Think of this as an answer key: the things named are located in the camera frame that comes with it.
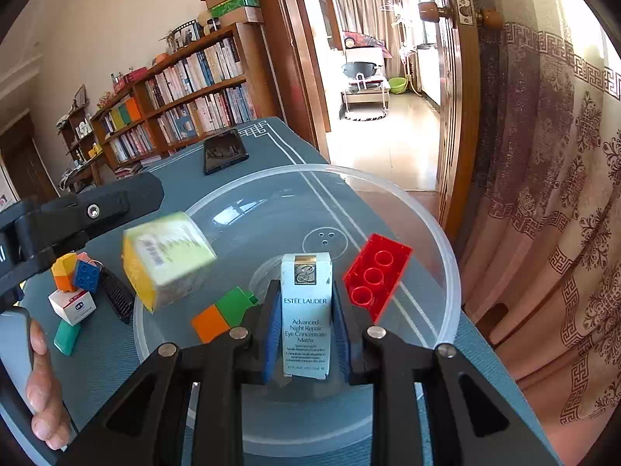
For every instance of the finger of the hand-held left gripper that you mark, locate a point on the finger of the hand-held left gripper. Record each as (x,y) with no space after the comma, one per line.
(106,204)

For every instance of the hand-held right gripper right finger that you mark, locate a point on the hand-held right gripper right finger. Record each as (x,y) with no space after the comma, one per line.
(341,340)

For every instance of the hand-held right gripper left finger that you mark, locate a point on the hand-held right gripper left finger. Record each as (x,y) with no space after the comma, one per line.
(271,340)

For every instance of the white tall cosmetic box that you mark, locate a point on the white tall cosmetic box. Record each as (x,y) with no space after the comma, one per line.
(305,310)

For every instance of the blue building brick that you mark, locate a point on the blue building brick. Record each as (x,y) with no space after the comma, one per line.
(87,276)

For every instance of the yellow green carton box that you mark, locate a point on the yellow green carton box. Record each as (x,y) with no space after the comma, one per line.
(165,262)

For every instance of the black comb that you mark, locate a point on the black comb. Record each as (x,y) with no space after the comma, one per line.
(119,298)

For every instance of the clear plastic bowl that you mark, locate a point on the clear plastic bowl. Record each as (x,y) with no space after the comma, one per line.
(291,204)

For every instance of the desktop with teal mat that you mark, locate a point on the desktop with teal mat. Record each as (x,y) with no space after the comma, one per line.
(271,155)

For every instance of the person's left hand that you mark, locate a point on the person's left hand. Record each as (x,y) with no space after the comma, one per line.
(46,388)

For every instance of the teal box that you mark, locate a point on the teal box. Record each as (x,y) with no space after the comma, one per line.
(67,339)

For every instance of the green and orange building brick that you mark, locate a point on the green and orange building brick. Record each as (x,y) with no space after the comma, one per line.
(218,318)

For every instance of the small wooden shelf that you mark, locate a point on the small wooden shelf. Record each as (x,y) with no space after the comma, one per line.
(80,145)

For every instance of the small white red box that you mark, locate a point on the small white red box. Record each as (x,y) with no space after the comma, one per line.
(73,307)

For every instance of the red building brick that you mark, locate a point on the red building brick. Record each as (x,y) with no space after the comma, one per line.
(378,272)

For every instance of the black smartphone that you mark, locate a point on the black smartphone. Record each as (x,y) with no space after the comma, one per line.
(224,151)

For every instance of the red tin box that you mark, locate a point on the red tin box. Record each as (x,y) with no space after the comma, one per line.
(136,76)

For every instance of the orange gourd ornament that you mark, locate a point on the orange gourd ornament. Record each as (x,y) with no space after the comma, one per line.
(161,58)

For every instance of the rows of books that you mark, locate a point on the rows of books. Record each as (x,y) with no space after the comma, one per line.
(203,68)

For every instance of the wooden bookshelf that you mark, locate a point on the wooden bookshelf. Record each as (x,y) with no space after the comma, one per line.
(254,73)

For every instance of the tan cardboard box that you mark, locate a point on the tan cardboard box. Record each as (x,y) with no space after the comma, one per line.
(245,15)

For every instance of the green cardboard box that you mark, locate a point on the green cardboard box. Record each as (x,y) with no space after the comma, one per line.
(237,7)

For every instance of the white rolling cart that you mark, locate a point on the white rolling cart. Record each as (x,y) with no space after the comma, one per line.
(364,97)

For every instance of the pink patterned curtain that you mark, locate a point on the pink patterned curtain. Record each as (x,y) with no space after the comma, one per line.
(558,204)

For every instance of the wooden door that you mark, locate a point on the wooden door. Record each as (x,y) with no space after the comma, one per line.
(456,107)

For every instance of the green plastic basin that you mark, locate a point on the green plastic basin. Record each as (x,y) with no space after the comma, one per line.
(398,85)

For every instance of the beige curtain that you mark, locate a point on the beige curtain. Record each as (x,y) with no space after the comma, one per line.
(364,5)

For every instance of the wooden door knob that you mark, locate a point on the wooden door knob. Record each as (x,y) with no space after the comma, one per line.
(429,11)

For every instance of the window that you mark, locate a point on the window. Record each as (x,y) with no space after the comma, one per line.
(417,5)

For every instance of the leaning picture frame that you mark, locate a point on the leaning picture frame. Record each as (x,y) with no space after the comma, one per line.
(80,96)

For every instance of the film strip photo frame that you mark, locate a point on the film strip photo frame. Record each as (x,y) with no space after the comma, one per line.
(187,34)

